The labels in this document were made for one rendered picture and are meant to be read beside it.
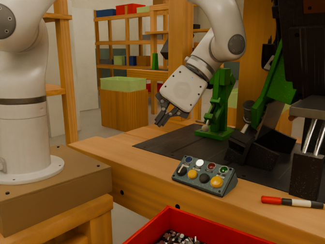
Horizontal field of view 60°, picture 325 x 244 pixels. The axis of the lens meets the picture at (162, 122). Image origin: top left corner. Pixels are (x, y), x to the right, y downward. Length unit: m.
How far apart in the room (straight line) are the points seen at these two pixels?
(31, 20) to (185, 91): 0.39
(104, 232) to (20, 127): 0.36
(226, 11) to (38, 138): 0.55
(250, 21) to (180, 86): 0.59
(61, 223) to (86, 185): 0.11
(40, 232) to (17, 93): 0.32
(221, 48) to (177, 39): 0.74
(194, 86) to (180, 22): 0.71
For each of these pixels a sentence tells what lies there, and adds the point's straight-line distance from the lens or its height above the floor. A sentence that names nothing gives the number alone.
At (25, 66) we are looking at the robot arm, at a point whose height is 1.20.
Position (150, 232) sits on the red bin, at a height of 0.90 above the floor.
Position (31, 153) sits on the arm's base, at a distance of 0.77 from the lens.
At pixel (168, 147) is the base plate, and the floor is 0.90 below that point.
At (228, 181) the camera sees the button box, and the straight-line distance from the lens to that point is 0.72.
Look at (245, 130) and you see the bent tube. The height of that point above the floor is 1.00.
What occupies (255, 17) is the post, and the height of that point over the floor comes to 1.36.
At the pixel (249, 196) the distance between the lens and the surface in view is 0.73.
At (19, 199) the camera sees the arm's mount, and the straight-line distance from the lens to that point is 0.71.
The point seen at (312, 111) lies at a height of 1.13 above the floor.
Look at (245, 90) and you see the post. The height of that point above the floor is 1.07.
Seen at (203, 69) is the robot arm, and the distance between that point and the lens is 0.75.
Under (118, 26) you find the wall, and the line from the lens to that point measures 9.63.
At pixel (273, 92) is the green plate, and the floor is 1.13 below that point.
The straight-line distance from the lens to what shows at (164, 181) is 0.78.
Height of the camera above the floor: 1.24
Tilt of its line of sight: 15 degrees down
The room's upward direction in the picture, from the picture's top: straight up
